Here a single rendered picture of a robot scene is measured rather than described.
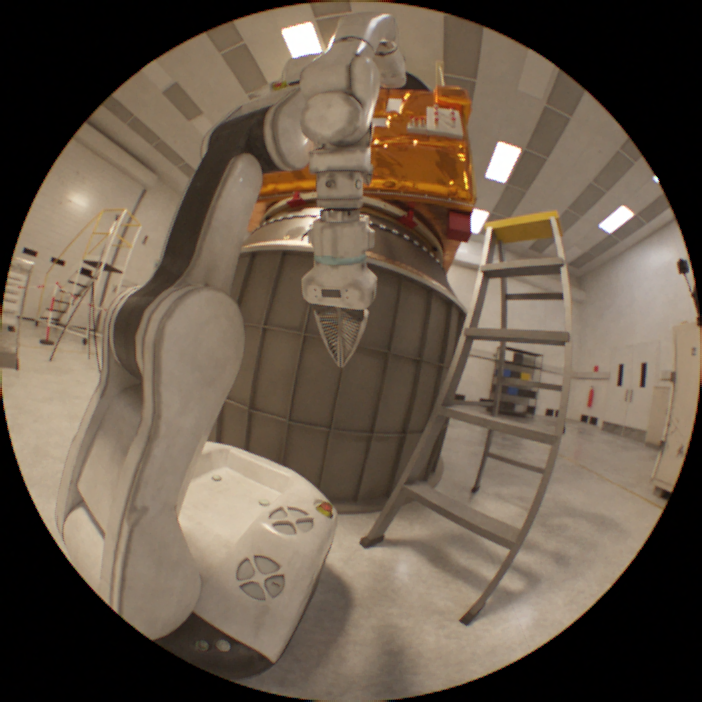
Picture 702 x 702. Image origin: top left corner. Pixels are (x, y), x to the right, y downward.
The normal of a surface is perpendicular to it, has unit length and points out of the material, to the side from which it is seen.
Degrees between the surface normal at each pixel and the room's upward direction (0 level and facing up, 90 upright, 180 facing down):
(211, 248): 91
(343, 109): 130
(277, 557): 38
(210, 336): 90
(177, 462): 89
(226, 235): 90
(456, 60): 180
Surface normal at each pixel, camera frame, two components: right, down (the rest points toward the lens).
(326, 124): -0.29, 0.70
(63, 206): 0.96, 0.18
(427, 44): -0.19, 0.98
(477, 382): -0.18, -0.07
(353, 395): 0.22, 0.00
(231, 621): 0.04, -0.82
